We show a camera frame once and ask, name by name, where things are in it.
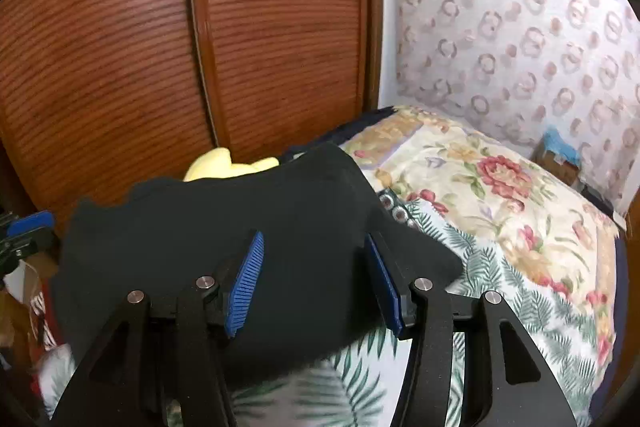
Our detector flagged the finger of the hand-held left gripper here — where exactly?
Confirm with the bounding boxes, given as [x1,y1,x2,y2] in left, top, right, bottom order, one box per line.
[7,210,56,240]
[0,232,53,276]

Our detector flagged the dark cloth with gold rings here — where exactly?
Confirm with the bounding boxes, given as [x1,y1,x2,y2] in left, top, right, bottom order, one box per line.
[377,189,419,231]

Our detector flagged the yellow plush toy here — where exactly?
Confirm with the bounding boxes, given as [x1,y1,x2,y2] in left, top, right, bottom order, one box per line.
[182,148,280,183]

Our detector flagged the red printed cloth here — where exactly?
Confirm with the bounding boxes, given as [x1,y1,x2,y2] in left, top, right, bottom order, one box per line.
[27,282,64,354]

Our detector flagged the navy blue mattress cover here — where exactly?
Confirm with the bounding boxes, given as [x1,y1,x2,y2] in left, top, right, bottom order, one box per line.
[600,207,634,413]

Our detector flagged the ring patterned sheer curtain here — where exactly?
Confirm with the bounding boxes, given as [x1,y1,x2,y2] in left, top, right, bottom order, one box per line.
[395,0,640,215]

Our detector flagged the floral bed sheet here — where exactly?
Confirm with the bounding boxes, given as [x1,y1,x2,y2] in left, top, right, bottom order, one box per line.
[167,104,622,427]

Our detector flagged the wooden slatted wardrobe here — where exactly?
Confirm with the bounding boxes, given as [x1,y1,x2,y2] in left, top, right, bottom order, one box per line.
[0,0,385,228]

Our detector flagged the small cardboard box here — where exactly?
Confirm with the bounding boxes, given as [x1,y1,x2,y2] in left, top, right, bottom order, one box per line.
[534,142,583,186]

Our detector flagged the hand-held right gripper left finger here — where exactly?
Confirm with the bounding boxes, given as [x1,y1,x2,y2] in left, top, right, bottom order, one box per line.
[50,231,266,427]

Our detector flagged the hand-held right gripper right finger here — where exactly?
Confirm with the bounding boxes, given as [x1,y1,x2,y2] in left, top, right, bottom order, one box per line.
[364,232,578,427]

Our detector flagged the black printed t-shirt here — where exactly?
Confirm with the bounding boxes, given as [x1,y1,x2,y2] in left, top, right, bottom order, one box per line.
[50,143,463,388]

